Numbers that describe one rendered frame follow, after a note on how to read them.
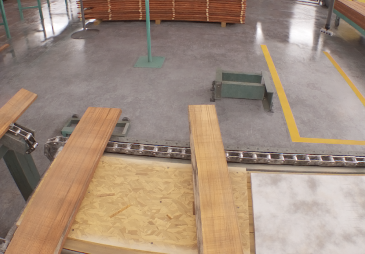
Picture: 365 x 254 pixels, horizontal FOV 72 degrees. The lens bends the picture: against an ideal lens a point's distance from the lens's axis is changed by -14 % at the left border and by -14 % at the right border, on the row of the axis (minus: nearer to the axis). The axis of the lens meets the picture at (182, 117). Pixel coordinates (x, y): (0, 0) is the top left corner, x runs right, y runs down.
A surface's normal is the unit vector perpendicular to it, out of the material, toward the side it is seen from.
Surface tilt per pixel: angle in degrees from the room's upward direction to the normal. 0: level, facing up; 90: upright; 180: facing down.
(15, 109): 22
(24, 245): 0
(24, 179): 90
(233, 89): 90
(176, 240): 0
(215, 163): 0
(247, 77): 90
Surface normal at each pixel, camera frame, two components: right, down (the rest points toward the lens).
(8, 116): 0.37, -0.74
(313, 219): 0.00, -0.82
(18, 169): -0.11, 0.57
